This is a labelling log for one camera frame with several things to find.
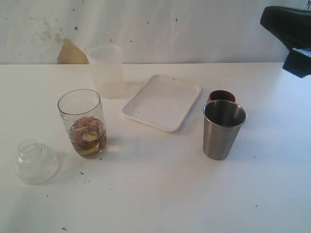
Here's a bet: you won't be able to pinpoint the round wooden bowl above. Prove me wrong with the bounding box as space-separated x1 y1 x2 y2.
207 90 236 103

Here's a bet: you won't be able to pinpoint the clear dome lid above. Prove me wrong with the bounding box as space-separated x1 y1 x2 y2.
15 139 60 185

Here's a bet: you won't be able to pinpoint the white rectangular tray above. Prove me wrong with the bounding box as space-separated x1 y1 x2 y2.
121 74 202 133

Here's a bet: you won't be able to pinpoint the stainless steel cup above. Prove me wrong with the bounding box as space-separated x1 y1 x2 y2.
203 100 247 160

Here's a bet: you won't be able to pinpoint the clear plastic shaker cup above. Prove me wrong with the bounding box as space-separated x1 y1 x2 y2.
57 89 107 159

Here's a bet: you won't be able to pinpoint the coins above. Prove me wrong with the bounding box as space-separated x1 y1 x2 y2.
69 117 107 159

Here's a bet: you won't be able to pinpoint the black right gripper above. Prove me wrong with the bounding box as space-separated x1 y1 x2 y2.
260 6 311 78

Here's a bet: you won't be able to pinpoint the translucent lidded plastic container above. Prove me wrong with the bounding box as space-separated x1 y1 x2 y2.
87 44 125 99

